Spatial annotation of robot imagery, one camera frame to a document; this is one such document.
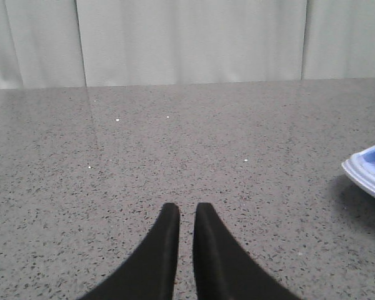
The beige pleated curtain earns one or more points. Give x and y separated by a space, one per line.
46 44

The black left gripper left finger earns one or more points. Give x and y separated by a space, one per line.
149 272

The light blue slipper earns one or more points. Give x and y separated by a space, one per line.
360 169

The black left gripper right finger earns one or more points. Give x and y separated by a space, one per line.
222 268

